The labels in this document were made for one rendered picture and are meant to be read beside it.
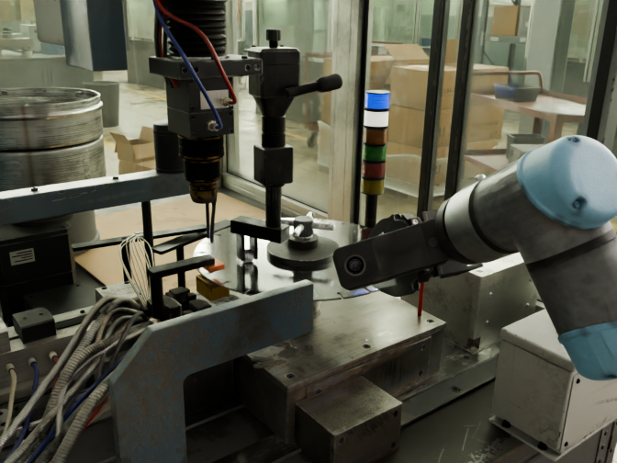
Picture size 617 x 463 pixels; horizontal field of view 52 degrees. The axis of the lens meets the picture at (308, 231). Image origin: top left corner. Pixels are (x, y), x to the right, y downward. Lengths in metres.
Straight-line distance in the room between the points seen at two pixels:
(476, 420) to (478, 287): 0.21
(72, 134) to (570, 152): 1.10
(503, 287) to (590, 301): 0.58
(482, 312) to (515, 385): 0.20
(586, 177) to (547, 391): 0.43
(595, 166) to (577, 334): 0.13
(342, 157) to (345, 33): 0.29
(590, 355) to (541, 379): 0.34
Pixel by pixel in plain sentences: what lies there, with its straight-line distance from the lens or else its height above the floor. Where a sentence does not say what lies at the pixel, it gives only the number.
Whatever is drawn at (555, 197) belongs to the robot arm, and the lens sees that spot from 0.51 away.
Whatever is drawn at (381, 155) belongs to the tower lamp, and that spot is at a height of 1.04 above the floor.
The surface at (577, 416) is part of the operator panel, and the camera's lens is 0.93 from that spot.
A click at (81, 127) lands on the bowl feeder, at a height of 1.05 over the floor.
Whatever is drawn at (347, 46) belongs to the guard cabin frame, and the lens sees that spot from 1.50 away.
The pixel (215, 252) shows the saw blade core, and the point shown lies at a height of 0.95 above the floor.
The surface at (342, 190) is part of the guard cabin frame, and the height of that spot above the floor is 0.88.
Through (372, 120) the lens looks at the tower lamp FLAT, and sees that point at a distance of 1.17.
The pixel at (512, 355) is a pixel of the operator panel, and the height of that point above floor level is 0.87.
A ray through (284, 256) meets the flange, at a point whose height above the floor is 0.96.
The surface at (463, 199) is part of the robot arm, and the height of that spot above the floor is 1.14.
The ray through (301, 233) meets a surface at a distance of 0.93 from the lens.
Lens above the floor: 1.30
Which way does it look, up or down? 20 degrees down
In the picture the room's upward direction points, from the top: 1 degrees clockwise
